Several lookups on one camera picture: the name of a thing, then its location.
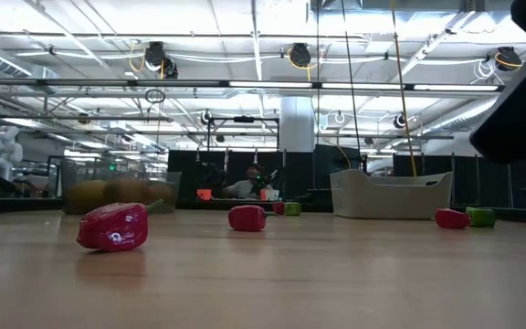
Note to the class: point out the grey plastic tub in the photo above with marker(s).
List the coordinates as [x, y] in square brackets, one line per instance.
[381, 196]

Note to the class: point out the black background rig frame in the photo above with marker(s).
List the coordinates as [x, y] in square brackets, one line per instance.
[244, 119]

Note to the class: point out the white building column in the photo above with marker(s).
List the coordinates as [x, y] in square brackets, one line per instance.
[297, 123]

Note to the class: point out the green toy bell pepper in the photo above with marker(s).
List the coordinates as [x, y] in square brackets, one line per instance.
[480, 217]
[292, 208]

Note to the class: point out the white cup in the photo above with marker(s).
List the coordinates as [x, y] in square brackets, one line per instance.
[273, 195]

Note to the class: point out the overhead light bar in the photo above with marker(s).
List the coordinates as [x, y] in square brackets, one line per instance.
[267, 84]

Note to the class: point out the orange-red box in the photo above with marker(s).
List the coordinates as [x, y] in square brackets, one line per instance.
[203, 194]

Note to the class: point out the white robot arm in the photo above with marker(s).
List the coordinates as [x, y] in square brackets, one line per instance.
[5, 146]

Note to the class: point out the person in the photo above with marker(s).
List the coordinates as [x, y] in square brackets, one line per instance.
[245, 188]

